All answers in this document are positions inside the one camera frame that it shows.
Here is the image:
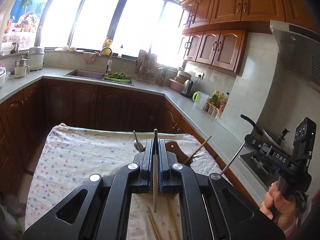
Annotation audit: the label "silver spoon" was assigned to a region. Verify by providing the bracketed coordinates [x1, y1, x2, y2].
[133, 131, 145, 152]

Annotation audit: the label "oil bottles group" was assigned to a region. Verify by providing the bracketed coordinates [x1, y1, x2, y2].
[210, 90, 229, 113]

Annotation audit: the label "green vegetables basket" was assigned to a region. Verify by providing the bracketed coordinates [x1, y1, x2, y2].
[104, 72, 131, 84]

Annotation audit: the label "white electric cooker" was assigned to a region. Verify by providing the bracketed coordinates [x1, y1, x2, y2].
[27, 47, 45, 71]

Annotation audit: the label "curved sink faucet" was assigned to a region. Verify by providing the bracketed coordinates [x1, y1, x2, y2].
[99, 47, 114, 74]

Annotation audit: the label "wall power outlet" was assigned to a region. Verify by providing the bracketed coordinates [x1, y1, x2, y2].
[195, 72, 204, 79]

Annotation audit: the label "dish drying rack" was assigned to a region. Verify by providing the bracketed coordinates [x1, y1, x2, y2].
[135, 50, 169, 86]

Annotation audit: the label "upper wooden cabinets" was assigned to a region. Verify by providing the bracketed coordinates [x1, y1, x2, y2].
[178, 0, 319, 73]

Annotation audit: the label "person's right hand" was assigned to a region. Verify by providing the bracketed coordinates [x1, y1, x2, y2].
[260, 181, 296, 232]

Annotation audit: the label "long steel chopstick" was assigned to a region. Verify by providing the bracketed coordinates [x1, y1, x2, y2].
[153, 129, 158, 213]

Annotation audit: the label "small white blender pot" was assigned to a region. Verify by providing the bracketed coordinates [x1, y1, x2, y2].
[14, 57, 30, 78]

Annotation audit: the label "bamboo chopstick group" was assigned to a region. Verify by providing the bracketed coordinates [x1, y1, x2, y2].
[167, 230, 172, 240]

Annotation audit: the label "tropical fruit window poster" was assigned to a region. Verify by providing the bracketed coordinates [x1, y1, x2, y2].
[1, 0, 48, 50]

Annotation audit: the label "floral white tablecloth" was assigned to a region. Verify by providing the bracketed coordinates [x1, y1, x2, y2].
[25, 124, 221, 239]

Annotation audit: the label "steel range hood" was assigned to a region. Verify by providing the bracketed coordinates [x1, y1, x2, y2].
[270, 20, 320, 91]

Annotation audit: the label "dark handled fork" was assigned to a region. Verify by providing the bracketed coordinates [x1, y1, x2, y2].
[191, 152, 208, 162]

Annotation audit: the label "wooden utensil holder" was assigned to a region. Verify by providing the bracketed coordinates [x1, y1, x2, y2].
[165, 141, 191, 166]

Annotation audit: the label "steel electric kettle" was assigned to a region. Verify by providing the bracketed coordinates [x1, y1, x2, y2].
[180, 79, 194, 98]

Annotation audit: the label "green handled white jug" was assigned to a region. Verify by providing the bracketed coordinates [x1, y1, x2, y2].
[192, 91, 210, 110]

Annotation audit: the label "white red rice cooker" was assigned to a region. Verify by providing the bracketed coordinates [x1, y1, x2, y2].
[0, 64, 7, 87]

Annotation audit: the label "pink basin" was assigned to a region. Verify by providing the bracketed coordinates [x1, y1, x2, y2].
[169, 79, 183, 92]

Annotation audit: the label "black wok with handle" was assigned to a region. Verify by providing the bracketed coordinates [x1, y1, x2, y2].
[240, 114, 293, 155]

